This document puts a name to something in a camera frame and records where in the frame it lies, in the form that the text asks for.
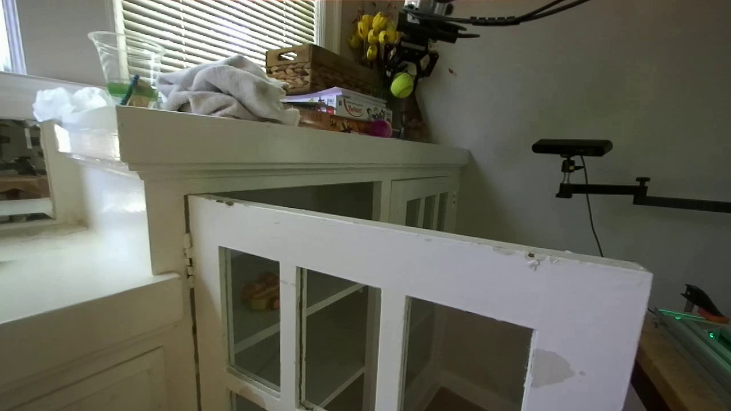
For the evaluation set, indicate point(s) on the yellow ball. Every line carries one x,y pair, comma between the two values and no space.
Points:
403,85

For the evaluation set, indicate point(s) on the woven wicker basket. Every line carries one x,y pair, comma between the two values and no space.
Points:
311,66

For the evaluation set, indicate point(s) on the white crumpled plastic bag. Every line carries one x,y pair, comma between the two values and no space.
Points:
70,102

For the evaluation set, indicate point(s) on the wooden side table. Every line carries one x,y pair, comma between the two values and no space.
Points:
671,376

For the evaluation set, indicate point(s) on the orange item inside cabinet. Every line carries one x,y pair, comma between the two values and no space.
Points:
263,293

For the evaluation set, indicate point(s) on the black tool on table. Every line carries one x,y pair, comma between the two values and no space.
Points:
701,300

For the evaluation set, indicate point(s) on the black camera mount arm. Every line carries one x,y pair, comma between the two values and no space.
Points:
648,196

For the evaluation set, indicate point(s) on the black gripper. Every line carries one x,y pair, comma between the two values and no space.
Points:
427,27

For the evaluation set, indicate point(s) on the low white counter cabinet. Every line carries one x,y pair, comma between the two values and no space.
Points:
84,327

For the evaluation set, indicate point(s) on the white wooden cabinet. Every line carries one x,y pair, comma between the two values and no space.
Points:
267,156

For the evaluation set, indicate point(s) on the black exterior camera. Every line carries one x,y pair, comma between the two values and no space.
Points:
572,147

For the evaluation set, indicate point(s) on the yellow artificial flowers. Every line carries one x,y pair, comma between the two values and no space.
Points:
373,32

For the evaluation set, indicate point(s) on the white glass-paned cabinet door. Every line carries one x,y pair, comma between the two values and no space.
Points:
457,266

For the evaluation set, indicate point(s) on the clear plastic cup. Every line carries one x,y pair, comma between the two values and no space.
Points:
122,64

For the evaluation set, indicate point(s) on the white purple book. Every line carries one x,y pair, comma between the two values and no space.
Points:
339,101

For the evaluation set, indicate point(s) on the red patterned book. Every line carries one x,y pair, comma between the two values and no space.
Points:
335,122

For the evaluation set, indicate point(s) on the green translucent plastic item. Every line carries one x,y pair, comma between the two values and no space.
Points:
701,338

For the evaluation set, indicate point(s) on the grey crumpled towel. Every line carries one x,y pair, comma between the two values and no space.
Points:
226,89

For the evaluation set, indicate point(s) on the white window blinds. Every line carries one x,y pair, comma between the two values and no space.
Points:
220,31

